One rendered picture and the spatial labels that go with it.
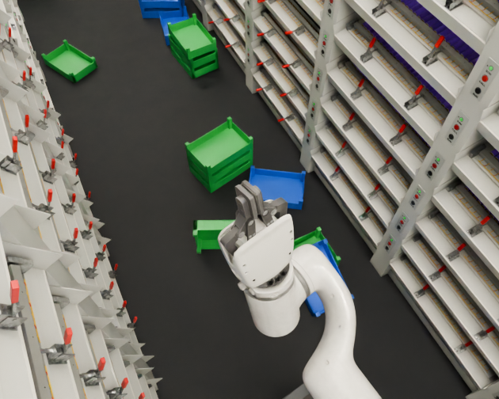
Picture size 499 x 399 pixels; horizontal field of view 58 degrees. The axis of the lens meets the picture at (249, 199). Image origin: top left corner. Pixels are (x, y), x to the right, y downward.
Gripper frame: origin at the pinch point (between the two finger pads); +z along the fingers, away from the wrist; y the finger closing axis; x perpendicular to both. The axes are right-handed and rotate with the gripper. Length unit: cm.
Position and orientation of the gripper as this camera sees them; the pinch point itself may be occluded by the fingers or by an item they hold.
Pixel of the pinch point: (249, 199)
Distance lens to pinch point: 56.5
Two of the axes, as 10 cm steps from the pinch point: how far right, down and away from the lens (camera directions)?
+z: -1.5, -6.6, -7.4
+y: 7.9, -5.3, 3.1
